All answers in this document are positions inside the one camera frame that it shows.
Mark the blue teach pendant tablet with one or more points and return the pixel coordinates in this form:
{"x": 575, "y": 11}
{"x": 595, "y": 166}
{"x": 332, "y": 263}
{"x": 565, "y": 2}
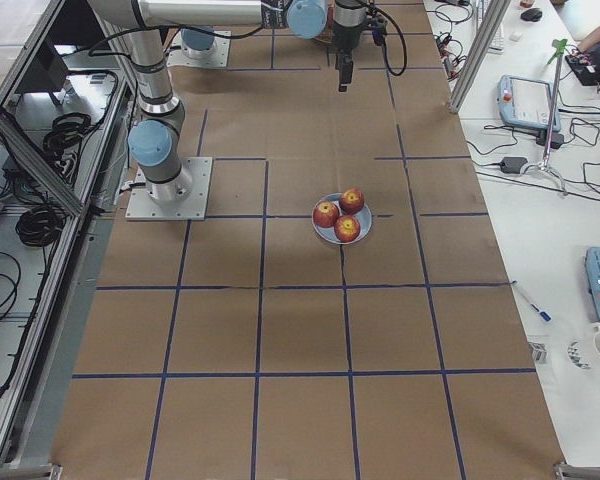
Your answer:
{"x": 524, "y": 102}

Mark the white mug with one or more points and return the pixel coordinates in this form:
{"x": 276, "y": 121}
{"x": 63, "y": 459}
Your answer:
{"x": 584, "y": 353}

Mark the red apple on plate front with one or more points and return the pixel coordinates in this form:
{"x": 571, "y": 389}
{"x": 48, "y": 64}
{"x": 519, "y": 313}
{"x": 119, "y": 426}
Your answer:
{"x": 347, "y": 228}

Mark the white blue pen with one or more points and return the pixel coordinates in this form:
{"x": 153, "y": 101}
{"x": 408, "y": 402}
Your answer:
{"x": 543, "y": 314}

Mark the brown paper table cover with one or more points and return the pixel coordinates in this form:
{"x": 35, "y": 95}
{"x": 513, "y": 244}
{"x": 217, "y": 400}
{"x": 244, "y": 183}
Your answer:
{"x": 245, "y": 346}

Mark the black computer mouse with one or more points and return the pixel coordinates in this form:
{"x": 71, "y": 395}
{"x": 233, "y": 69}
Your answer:
{"x": 531, "y": 15}

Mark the black power adapter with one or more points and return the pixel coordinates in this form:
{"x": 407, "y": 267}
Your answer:
{"x": 512, "y": 164}

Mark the red apple on plate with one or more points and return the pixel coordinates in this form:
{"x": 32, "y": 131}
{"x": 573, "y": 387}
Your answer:
{"x": 325, "y": 214}
{"x": 351, "y": 201}
{"x": 347, "y": 228}

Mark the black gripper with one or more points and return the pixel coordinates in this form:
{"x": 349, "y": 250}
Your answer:
{"x": 348, "y": 31}

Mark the red apple on plate back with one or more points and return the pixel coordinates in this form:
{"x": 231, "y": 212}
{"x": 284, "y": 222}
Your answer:
{"x": 351, "y": 201}

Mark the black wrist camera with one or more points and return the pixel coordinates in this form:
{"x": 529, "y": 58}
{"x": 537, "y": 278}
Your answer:
{"x": 376, "y": 24}

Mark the silver tripod stand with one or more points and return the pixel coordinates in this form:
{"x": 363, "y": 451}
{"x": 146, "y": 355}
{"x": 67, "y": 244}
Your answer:
{"x": 544, "y": 165}

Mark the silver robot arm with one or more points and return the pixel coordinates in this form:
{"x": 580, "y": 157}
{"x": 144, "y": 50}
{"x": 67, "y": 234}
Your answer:
{"x": 153, "y": 142}

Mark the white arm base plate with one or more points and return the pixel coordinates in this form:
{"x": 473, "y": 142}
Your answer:
{"x": 184, "y": 198}

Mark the red apple on plate left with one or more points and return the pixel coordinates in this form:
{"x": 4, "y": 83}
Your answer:
{"x": 325, "y": 214}

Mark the aluminium frame post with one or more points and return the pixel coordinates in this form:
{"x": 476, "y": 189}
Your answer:
{"x": 485, "y": 33}

